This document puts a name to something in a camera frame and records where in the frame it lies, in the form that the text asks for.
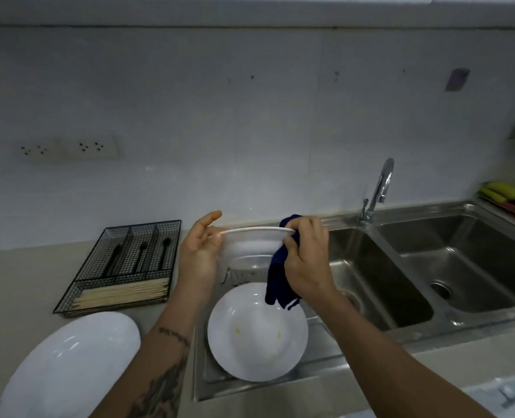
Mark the person's left forearm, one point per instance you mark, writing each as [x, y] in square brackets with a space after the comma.
[153, 370]

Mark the person's right forearm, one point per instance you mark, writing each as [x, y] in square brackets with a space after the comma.
[379, 370]

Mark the person's left hand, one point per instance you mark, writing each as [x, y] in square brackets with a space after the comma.
[196, 265]

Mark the white wall cabinet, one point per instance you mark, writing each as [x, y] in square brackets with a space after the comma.
[240, 10]

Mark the black fork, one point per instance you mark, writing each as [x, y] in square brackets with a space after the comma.
[140, 256]

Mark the chrome faucet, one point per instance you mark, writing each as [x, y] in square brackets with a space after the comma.
[385, 169]

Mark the yellow sponge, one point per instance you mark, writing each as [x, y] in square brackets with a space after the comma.
[499, 189]

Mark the bundle of wooden chopsticks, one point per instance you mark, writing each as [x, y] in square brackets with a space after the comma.
[122, 293]

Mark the person's right hand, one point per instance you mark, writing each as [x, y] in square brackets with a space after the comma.
[309, 274]

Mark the stainless steel double sink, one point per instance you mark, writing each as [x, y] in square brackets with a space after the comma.
[457, 256]

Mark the white plate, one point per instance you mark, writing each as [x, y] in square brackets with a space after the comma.
[66, 365]
[248, 343]
[248, 245]

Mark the dark blue cloth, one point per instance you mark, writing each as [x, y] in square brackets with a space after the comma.
[279, 274]

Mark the black spoon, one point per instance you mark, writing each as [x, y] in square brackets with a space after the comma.
[165, 250]

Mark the black knife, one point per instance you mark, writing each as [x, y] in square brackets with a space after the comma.
[111, 258]

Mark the pile of steel cutlery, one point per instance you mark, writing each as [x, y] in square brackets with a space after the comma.
[240, 277]

